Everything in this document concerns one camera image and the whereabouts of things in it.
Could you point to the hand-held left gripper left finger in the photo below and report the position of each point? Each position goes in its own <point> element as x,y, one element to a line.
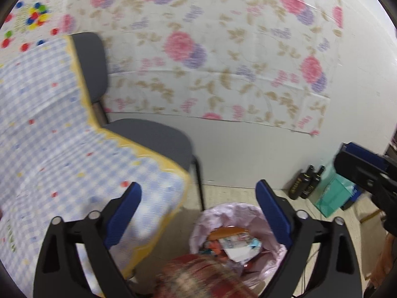
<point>124,214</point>

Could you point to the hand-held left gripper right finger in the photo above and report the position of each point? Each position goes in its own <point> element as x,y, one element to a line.
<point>273,214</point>

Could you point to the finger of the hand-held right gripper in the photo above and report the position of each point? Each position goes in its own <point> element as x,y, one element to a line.
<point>363,156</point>
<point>356,173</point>

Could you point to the clear wrapper with teal print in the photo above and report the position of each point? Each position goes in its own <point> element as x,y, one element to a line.
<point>254,242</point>

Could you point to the white paper scrap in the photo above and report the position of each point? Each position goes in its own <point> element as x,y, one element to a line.
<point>240,253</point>

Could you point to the pink-lined waste bin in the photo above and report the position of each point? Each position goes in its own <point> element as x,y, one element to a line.
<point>211,217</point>

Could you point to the person's right hand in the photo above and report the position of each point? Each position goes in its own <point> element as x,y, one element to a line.
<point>383,260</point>

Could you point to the blue box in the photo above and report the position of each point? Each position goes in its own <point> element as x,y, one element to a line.
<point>353,197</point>

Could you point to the teal translucent bag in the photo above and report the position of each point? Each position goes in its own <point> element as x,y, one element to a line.
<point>332,195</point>

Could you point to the black bottle with gold label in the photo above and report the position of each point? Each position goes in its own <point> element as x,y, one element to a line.
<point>297,186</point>
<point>313,186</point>

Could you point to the grey fabric chair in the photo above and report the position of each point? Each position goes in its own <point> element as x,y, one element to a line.
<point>149,136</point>

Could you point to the red plaid knit clothing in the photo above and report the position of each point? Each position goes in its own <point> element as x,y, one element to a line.
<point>201,276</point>

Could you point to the blue checked dotted blanket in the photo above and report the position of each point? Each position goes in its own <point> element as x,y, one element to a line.
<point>46,130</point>

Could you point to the floral print plastic sheet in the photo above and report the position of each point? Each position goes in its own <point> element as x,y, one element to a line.
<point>201,52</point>

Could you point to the balloon print plastic sheet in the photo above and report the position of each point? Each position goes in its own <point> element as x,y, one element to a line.
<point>31,12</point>

